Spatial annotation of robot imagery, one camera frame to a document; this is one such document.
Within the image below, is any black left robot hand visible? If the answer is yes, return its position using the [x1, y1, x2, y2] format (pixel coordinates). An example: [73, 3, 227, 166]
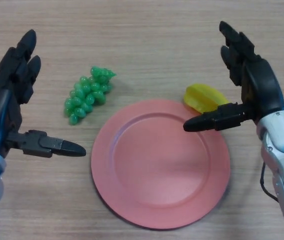
[0, 29, 87, 159]

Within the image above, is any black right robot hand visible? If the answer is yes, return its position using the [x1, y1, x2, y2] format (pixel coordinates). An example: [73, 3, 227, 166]
[183, 20, 284, 133]

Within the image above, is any yellow starfruit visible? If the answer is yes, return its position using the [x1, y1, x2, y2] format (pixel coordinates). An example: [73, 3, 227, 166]
[183, 83, 230, 116]

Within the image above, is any pink round plate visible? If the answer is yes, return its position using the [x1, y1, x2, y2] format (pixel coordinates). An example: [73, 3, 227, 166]
[90, 99, 231, 230]

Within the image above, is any green grape bunch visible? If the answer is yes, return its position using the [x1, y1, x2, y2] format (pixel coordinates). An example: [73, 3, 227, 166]
[63, 65, 117, 126]

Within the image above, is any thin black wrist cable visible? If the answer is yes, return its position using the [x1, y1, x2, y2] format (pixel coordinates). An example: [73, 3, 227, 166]
[259, 100, 284, 202]

